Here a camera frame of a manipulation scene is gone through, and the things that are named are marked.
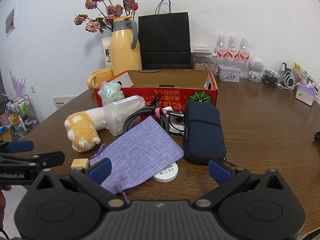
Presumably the navy blue zipper case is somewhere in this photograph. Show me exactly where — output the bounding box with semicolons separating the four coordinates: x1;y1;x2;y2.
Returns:
183;101;236;167

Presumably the yellow white plush toy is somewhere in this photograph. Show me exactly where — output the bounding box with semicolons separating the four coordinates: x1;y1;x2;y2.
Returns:
64;107;107;153

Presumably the purple fabric pouch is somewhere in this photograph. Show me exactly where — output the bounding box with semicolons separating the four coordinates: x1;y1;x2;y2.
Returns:
89;117;183;195

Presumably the white round disc device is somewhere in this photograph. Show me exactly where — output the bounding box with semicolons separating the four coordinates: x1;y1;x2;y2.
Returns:
153;163;178;183

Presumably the translucent plastic box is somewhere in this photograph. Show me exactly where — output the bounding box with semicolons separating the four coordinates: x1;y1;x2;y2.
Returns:
103;95;145;137

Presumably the iridescent green crinkled bag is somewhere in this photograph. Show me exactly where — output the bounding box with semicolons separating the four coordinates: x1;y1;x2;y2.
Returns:
98;81;125;106

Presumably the black braided cable bundle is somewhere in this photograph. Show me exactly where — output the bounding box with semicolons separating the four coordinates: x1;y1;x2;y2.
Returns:
122;93;173;135

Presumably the small wooden block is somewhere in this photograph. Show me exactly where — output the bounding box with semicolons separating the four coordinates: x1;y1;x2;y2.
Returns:
71;158;90;170

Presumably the yellow mug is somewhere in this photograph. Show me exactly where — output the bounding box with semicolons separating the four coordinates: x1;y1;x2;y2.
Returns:
87;68;113;90

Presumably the small white tin box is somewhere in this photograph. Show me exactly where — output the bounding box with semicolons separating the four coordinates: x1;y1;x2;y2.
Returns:
217;66;240;82

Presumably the red cardboard box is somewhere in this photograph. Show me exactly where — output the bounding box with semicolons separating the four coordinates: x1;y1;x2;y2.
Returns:
107;69;218;111

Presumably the purple white tissue box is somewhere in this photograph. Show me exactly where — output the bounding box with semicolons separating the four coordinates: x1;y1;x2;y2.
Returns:
296;83;317;106

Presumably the clear snack container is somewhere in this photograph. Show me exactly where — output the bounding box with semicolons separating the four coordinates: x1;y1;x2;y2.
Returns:
190;46;216;73

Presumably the colourful snack packet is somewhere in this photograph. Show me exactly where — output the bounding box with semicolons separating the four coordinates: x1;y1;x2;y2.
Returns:
295;63;316;85

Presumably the yellow thermos jug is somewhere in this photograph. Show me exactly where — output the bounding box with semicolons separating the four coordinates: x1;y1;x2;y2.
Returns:
110;16;142;76

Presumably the right water bottle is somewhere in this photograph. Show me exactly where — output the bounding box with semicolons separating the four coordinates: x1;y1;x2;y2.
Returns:
239;37;250;79

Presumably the white milk carton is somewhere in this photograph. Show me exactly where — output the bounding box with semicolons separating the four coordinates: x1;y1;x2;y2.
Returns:
102;37;112;68

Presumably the black paper bag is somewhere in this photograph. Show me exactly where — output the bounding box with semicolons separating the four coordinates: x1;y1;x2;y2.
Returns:
138;0;191;70

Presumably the dried pink flower bouquet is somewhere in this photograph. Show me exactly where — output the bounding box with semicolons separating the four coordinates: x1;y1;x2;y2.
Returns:
74;0;139;33

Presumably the wire storage rack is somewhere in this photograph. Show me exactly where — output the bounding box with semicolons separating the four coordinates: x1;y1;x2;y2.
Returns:
4;94;39;141

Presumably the white wall socket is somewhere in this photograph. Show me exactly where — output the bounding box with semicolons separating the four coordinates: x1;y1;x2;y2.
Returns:
30;85;36;93

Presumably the tangled cable pile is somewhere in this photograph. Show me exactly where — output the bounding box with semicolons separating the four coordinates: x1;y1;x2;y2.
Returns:
260;62;298;91

